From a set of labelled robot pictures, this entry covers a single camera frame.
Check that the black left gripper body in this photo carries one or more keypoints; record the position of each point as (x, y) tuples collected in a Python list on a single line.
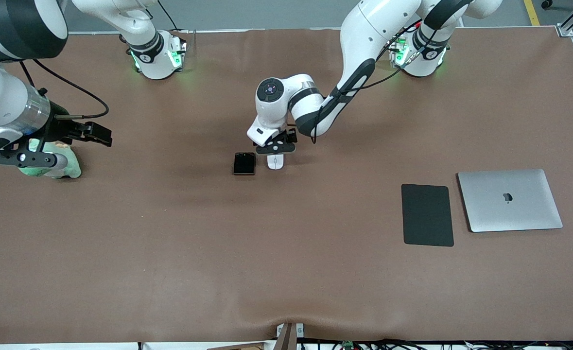
[(289, 137)]

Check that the white computer mouse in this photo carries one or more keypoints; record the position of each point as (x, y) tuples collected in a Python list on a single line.
[(275, 163)]

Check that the black phone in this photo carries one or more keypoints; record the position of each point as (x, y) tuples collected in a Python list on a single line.
[(244, 164)]

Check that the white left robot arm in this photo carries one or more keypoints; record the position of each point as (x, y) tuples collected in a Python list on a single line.
[(364, 39)]

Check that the black mouse pad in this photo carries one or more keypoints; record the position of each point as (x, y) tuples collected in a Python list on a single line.
[(427, 215)]

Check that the green dinosaur plush toy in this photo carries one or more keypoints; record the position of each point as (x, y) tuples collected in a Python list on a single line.
[(71, 169)]

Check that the brown table cover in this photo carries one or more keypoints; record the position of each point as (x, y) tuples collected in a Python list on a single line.
[(286, 253)]

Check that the brown wooden board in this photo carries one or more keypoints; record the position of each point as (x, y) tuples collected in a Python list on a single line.
[(242, 347)]

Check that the silver closed laptop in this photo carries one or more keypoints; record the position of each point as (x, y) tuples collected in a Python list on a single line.
[(510, 214)]

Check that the black chair caster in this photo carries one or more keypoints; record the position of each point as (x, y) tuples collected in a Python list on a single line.
[(547, 4)]

